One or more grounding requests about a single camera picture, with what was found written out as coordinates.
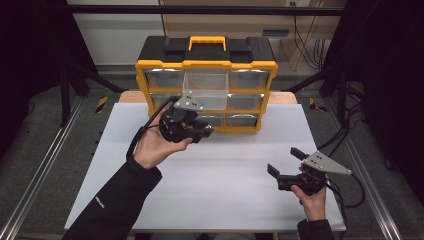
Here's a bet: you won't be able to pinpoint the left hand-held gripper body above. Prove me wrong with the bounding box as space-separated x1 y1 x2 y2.
159 90 205 144

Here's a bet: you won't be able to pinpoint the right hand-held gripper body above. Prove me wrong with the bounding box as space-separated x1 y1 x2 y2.
276 150 353 197

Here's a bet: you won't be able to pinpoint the clear plastic drawer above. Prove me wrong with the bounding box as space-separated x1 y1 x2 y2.
182 69 230 111

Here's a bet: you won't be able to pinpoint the yellow black organizer case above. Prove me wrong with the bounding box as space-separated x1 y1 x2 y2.
134 35 279 134

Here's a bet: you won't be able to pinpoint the person's left hand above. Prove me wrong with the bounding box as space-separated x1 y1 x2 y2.
133 110 194 170

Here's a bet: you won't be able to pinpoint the person's right hand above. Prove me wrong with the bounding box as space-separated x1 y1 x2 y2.
289 186 328 222

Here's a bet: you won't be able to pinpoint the white table sheet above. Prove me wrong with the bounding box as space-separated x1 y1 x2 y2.
64 102 347 233

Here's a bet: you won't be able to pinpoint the grid of clear drawers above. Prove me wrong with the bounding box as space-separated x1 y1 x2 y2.
144 68 270 128

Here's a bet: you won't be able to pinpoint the black curtain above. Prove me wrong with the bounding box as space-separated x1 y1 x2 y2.
0 0 99 158
323 0 424 201

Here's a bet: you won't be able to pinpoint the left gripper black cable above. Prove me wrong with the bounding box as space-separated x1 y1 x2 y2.
125 95 181 160

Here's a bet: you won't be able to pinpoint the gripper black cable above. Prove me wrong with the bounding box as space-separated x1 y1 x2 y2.
325 173 367 231
125 95 181 160

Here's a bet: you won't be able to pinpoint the black floor cables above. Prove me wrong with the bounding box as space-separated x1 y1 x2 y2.
316 81 368 153

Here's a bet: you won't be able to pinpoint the aluminium floor rail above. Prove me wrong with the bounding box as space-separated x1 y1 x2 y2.
323 98 404 240
0 96 86 240

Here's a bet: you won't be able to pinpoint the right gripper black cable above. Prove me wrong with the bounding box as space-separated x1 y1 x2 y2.
325 173 367 231

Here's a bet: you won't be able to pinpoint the black metal frame stand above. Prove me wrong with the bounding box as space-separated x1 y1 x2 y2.
59 63 126 128
286 64 349 128

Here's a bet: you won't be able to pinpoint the hanging wall cables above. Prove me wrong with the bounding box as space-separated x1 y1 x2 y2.
289 1 327 70

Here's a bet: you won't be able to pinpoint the black horizontal frame bar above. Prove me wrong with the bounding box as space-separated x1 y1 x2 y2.
66 4 346 16

